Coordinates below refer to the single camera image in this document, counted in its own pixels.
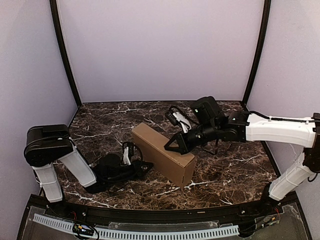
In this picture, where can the small electronics board right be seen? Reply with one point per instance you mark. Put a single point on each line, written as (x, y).
(270, 222)

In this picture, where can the black frame post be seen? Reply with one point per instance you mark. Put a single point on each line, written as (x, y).
(258, 51)
(63, 51)

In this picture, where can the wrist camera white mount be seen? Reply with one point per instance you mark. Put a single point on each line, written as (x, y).
(129, 149)
(178, 118)

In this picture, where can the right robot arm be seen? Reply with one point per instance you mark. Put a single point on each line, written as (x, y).
(212, 124)

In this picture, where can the small electronics board left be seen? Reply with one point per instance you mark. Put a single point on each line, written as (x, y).
(82, 229)

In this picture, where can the brown cardboard box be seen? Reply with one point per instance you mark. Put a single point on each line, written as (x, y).
(175, 167)

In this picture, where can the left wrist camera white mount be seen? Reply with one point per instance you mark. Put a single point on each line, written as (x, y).
(129, 149)

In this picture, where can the white slotted cable duct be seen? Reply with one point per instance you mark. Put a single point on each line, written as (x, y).
(124, 231)

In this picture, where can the right black frame post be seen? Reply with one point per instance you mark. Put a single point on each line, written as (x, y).
(258, 51)

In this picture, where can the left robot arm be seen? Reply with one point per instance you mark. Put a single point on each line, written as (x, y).
(46, 144)

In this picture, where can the small electronics board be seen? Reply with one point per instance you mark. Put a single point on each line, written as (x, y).
(270, 222)
(82, 229)

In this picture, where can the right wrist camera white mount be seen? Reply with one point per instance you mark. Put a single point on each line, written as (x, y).
(178, 118)

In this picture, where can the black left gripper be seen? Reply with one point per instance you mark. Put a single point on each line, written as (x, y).
(135, 167)

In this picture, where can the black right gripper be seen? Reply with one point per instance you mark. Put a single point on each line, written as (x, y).
(184, 142)

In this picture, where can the left black frame post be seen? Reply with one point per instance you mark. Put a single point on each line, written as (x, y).
(63, 51)

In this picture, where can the black front rail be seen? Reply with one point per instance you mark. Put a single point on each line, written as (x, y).
(236, 214)

